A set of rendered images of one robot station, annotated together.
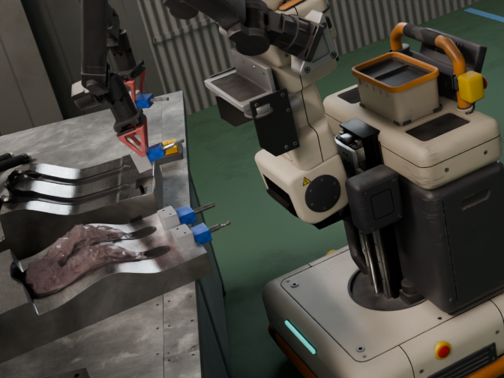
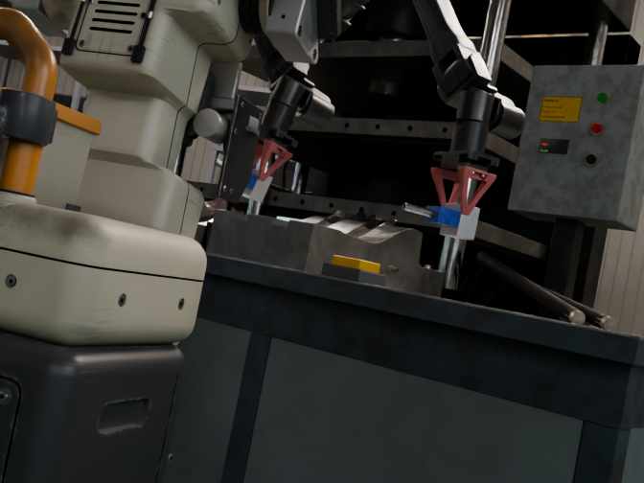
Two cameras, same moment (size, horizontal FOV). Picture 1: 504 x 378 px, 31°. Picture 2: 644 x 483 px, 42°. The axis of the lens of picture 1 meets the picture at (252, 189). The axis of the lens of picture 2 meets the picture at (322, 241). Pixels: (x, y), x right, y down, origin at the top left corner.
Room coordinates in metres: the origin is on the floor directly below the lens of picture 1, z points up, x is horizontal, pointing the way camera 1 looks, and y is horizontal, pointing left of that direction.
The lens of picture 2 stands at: (3.14, -0.97, 0.80)
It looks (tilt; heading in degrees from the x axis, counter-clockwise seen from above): 2 degrees up; 127
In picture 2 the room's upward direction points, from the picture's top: 11 degrees clockwise
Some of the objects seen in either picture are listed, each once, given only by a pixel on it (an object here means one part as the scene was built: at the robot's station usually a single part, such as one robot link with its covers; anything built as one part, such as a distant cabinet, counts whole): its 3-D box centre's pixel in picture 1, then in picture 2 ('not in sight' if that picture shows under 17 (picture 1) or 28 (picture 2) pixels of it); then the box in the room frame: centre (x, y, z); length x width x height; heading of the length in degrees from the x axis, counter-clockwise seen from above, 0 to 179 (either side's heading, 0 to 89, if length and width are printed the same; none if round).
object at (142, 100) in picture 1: (148, 100); (436, 215); (2.45, 0.23, 0.93); 0.13 x 0.05 x 0.05; 65
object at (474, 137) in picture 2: (124, 61); (468, 145); (2.47, 0.26, 1.06); 0.10 x 0.07 x 0.07; 155
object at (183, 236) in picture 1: (203, 232); not in sight; (1.75, 0.13, 0.85); 0.13 x 0.05 x 0.05; 106
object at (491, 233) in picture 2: not in sight; (369, 221); (1.51, 1.42, 1.01); 1.10 x 0.74 x 0.05; 179
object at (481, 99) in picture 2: (116, 41); (476, 109); (2.47, 0.26, 1.12); 0.07 x 0.06 x 0.07; 74
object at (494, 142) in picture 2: not in sight; (382, 151); (1.51, 1.42, 1.26); 1.10 x 0.74 x 0.05; 179
